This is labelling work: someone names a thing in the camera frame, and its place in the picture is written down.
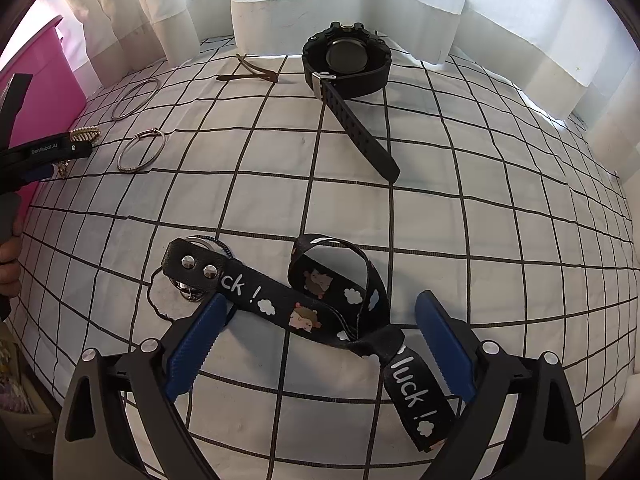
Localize silver bangle with clasp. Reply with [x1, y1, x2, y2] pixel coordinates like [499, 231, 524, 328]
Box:
[117, 129, 166, 174]

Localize black wrist watch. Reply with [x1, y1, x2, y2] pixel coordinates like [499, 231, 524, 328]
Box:
[301, 21, 402, 184]

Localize brown hair clip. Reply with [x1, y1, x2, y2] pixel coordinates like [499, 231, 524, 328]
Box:
[216, 53, 279, 82]

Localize pink plastic basin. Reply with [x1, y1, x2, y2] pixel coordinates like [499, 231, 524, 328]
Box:
[0, 12, 101, 211]

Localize person's left hand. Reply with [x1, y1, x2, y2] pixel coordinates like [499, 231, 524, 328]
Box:
[0, 232, 23, 306]

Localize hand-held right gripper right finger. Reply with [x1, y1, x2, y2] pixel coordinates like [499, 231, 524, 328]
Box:
[414, 290, 586, 480]

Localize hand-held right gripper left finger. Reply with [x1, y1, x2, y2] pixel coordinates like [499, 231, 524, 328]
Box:
[52, 292, 231, 480]

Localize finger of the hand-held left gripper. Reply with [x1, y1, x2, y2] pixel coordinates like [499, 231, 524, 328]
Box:
[17, 162, 56, 187]
[20, 130, 96, 163]

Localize pink pearl necklace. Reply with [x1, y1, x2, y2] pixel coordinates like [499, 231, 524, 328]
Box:
[57, 126, 103, 180]

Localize black printed lanyard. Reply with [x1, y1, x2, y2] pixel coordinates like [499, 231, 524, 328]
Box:
[147, 233, 457, 453]

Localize pile of colourful booklets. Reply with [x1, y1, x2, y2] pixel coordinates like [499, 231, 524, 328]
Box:
[0, 330, 56, 426]

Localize silver double bangle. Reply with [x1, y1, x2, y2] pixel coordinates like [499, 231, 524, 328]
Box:
[110, 78, 161, 121]

